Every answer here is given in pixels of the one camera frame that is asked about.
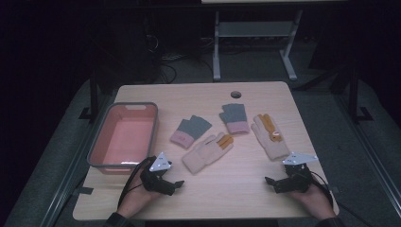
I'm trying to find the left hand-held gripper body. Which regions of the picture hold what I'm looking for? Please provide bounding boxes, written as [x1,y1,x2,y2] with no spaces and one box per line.
[139,151,178,197]

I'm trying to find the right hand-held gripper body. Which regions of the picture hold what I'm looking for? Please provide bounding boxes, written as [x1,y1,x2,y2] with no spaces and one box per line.
[276,151,319,194]

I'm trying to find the beige glove with orange fingers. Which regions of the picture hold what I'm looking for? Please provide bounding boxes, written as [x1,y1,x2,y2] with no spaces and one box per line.
[251,113,291,162]
[182,131,235,175]

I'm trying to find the pink basin with grey rim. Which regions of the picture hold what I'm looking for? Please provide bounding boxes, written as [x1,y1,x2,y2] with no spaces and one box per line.
[86,101,159,176]

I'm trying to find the grey and pink fingerless glove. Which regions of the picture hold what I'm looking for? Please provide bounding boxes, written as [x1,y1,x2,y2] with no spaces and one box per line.
[218,102,251,135]
[169,114,213,149]

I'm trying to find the person's left hand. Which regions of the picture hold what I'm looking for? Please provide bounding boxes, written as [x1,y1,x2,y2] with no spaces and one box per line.
[117,171,166,219]

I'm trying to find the person's right hand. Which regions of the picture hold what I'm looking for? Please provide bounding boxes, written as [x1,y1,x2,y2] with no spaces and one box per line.
[288,176,337,220]

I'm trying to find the black tape strip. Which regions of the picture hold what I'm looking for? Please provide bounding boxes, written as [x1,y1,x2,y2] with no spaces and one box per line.
[73,186,95,196]

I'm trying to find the black metal stand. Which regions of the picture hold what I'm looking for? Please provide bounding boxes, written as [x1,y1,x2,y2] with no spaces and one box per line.
[347,61,375,125]
[78,64,100,123]

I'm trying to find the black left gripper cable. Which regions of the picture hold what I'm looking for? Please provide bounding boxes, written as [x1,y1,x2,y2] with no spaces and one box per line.
[117,156,156,210]

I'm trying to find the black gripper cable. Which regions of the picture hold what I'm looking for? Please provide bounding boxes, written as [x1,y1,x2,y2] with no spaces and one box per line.
[310,170,376,227]
[117,156,156,210]

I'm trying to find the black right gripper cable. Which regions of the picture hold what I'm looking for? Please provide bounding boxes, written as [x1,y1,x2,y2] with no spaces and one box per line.
[310,170,376,227]

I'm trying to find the aluminium floor rail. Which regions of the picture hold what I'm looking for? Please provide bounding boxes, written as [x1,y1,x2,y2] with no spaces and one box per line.
[40,94,118,227]
[333,94,401,210]

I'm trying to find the cables on floor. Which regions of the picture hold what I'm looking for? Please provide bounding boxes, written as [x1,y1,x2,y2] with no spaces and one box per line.
[156,51,216,83]

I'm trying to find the grey metal table frame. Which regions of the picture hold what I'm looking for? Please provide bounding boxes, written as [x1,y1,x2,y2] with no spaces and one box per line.
[212,9,305,82]

